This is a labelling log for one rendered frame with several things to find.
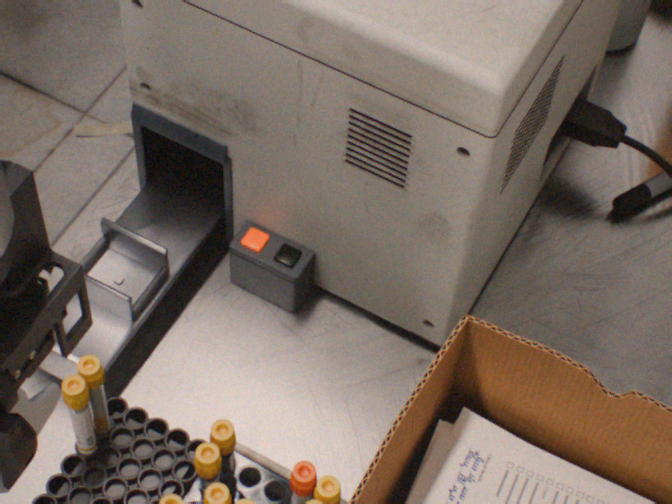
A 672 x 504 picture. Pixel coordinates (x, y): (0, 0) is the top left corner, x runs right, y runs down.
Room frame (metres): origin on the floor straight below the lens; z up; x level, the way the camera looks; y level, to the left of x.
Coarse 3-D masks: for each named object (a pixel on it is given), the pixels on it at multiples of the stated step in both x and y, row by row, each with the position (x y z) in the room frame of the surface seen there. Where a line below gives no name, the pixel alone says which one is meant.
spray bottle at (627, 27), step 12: (624, 0) 0.84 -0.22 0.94; (636, 0) 0.84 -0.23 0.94; (648, 0) 0.85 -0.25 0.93; (624, 12) 0.84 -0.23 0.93; (636, 12) 0.84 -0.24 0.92; (624, 24) 0.84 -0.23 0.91; (636, 24) 0.84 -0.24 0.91; (612, 36) 0.84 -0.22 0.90; (624, 36) 0.84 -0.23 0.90; (636, 36) 0.85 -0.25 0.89; (612, 48) 0.84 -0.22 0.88
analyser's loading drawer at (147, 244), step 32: (192, 160) 0.65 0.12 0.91; (160, 192) 0.61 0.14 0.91; (192, 192) 0.61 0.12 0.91; (128, 224) 0.58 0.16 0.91; (160, 224) 0.58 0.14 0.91; (192, 224) 0.58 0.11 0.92; (96, 256) 0.54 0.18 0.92; (128, 256) 0.55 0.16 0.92; (160, 256) 0.54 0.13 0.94; (192, 256) 0.56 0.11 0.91; (96, 288) 0.50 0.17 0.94; (128, 288) 0.52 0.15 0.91; (160, 288) 0.52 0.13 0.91; (64, 320) 0.49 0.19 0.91; (96, 320) 0.49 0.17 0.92; (128, 320) 0.49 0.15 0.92; (96, 352) 0.47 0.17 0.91
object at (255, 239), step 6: (252, 228) 0.58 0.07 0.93; (252, 234) 0.57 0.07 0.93; (258, 234) 0.57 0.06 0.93; (264, 234) 0.57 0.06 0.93; (246, 240) 0.56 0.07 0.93; (252, 240) 0.56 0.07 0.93; (258, 240) 0.56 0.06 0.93; (264, 240) 0.57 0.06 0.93; (252, 246) 0.56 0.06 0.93; (258, 246) 0.56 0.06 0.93; (258, 252) 0.56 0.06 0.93
